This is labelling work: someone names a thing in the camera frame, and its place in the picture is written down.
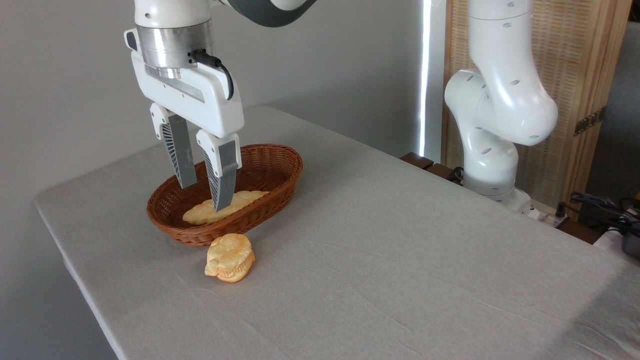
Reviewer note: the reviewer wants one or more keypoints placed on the wooden slatted folding screen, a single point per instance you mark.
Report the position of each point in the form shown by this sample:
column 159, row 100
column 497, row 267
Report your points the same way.
column 575, row 60

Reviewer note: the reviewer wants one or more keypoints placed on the round bread roll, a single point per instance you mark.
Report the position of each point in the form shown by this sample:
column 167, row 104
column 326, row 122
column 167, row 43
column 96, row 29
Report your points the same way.
column 230, row 257

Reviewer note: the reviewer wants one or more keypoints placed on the white power strip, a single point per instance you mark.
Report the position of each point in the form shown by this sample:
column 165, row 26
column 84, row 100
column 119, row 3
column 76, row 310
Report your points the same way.
column 547, row 216

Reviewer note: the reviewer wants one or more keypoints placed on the brown wicker basket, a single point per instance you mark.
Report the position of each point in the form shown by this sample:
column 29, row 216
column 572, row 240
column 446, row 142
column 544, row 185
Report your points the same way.
column 270, row 170

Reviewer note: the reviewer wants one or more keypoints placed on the long plaited bread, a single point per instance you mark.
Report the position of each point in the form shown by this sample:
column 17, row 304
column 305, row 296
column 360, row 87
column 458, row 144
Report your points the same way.
column 245, row 199

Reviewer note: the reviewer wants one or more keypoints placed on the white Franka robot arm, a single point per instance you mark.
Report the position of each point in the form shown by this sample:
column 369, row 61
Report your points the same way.
column 500, row 100

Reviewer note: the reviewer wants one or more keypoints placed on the dark wooden furniture edge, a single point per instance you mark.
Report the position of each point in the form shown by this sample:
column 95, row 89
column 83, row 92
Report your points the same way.
column 425, row 164

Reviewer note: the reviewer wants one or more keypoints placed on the brass screen hinge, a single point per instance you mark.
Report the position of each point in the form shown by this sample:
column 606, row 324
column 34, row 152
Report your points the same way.
column 590, row 121

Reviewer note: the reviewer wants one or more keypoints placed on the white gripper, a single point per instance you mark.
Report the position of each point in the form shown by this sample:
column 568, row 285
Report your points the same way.
column 200, row 97

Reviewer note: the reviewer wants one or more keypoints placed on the grey tablecloth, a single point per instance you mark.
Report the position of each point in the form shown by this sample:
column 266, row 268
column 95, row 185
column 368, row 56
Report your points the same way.
column 375, row 260

